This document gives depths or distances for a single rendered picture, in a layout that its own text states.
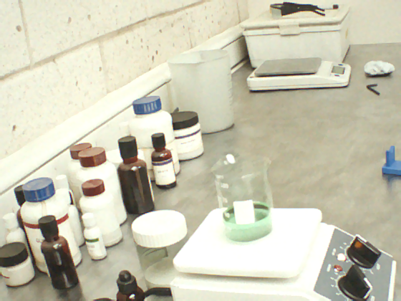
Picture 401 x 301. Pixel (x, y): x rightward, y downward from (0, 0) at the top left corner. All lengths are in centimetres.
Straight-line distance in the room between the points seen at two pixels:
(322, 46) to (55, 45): 87
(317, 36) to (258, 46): 18
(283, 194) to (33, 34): 47
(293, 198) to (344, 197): 8
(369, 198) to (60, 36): 58
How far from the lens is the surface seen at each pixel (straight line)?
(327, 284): 51
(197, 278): 52
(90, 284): 69
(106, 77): 113
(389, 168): 87
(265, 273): 49
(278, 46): 166
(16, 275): 72
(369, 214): 75
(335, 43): 163
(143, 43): 128
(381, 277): 56
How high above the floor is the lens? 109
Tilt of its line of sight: 19 degrees down
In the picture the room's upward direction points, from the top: 9 degrees counter-clockwise
